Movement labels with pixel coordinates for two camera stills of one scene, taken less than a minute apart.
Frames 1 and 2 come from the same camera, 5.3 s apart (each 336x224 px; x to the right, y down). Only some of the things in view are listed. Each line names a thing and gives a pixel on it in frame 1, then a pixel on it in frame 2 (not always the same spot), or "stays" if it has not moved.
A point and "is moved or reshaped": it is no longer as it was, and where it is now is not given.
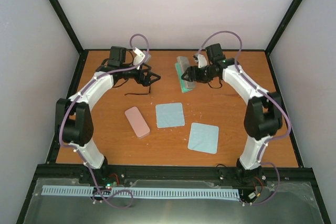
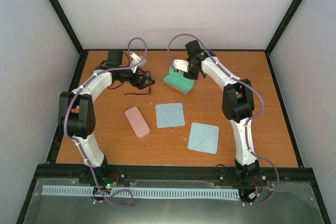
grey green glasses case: [182, 64] is moved or reshaped
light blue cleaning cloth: [169, 115] stays
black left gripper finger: [145, 66] -> [147, 73]
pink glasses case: [137, 122] stays
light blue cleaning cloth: [203, 138] stays
